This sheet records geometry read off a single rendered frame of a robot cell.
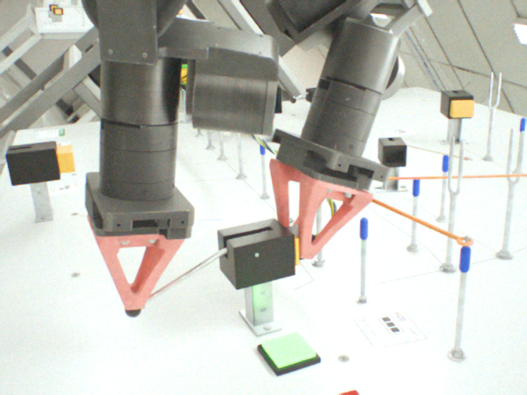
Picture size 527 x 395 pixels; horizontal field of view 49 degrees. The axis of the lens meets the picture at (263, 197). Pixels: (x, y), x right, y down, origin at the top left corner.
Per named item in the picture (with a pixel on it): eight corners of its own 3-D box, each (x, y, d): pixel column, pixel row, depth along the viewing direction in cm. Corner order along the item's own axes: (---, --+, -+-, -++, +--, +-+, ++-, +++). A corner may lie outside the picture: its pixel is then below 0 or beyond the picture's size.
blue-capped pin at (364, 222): (351, 298, 57) (352, 216, 54) (365, 294, 57) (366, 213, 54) (360, 305, 55) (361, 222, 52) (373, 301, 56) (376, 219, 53)
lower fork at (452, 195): (460, 272, 61) (471, 139, 56) (445, 275, 60) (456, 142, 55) (449, 263, 62) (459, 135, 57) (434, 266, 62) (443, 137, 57)
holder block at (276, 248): (219, 269, 53) (216, 230, 51) (275, 256, 55) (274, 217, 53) (236, 291, 49) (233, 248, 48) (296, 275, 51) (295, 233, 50)
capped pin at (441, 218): (441, 223, 72) (446, 157, 69) (432, 219, 73) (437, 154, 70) (450, 220, 73) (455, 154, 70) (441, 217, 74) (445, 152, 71)
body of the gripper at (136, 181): (161, 191, 51) (165, 106, 49) (195, 233, 42) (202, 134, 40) (84, 193, 49) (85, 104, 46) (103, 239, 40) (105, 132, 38)
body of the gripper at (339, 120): (322, 161, 58) (347, 88, 57) (387, 190, 49) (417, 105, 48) (267, 146, 54) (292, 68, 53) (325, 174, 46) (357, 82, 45)
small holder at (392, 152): (397, 173, 91) (399, 128, 88) (409, 193, 82) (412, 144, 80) (368, 175, 91) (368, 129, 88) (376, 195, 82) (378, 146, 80)
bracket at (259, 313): (238, 312, 55) (235, 265, 53) (262, 306, 56) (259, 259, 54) (257, 337, 51) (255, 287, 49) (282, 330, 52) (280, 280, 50)
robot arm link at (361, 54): (336, 2, 48) (403, 19, 46) (350, 21, 54) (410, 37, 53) (309, 84, 49) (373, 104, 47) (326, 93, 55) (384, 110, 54)
